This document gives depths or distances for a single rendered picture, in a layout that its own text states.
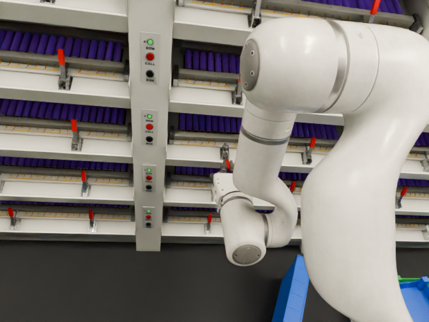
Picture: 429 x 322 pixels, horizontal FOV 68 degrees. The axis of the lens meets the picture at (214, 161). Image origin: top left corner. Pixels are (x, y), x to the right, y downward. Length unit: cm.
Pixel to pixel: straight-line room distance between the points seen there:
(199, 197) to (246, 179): 54
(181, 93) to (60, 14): 32
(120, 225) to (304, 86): 106
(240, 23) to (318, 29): 45
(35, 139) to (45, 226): 41
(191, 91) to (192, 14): 20
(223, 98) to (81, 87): 36
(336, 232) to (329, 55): 18
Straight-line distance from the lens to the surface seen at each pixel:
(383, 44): 38
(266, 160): 57
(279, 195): 64
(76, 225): 132
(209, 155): 98
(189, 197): 112
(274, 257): 144
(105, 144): 100
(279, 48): 33
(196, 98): 86
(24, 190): 120
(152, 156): 96
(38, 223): 136
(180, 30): 76
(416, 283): 153
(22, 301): 136
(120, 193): 113
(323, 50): 34
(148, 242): 132
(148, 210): 114
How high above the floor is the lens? 117
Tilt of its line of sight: 42 degrees down
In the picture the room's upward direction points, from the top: 11 degrees clockwise
